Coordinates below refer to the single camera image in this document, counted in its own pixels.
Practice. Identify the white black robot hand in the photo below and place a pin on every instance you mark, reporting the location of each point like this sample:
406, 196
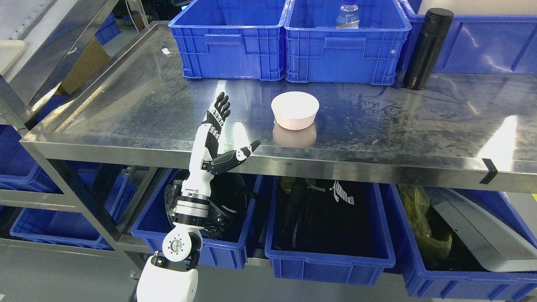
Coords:
192, 206

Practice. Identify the pink plastic bowl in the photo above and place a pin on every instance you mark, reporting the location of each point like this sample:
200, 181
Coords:
295, 110

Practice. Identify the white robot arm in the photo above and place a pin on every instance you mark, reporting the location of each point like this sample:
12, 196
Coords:
170, 274

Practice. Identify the steel shelf table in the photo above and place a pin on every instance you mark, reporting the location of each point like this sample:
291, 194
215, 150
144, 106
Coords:
140, 111

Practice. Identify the blue crate top middle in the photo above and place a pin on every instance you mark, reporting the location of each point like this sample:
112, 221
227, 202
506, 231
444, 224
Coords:
317, 51

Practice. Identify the black helmet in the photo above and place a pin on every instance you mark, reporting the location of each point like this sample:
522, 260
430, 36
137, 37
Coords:
230, 198

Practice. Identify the blue crate with helmet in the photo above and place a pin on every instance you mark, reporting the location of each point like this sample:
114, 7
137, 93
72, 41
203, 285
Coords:
154, 222

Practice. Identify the blue crate with bag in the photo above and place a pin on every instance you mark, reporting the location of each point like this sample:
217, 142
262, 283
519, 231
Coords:
333, 268

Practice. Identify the black puma bag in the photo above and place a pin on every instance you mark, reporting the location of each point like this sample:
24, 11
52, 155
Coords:
326, 216

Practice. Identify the blue crate lower left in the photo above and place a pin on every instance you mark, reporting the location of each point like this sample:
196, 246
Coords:
69, 228

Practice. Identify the blue crate top left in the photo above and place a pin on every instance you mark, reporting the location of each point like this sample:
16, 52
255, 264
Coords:
234, 39

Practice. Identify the cardboard box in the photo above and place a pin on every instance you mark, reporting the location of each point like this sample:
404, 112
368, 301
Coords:
90, 61

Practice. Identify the yellow plastic bag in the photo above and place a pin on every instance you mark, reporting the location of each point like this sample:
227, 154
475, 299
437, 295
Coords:
433, 238

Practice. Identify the clear water bottle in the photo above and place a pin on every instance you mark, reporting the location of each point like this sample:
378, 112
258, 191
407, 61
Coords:
348, 15

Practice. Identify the blue crate lower right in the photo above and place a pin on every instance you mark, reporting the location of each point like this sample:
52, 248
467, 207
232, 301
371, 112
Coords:
422, 282

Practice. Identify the black thermos bottle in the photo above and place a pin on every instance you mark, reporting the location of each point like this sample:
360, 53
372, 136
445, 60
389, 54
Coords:
434, 29

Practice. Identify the black tape strip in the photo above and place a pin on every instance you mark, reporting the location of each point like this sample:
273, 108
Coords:
491, 171

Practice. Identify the grey flat device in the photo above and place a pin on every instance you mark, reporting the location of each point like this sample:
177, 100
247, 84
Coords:
474, 216

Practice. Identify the blue crate top right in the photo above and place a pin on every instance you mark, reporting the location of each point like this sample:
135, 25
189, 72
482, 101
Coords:
491, 40

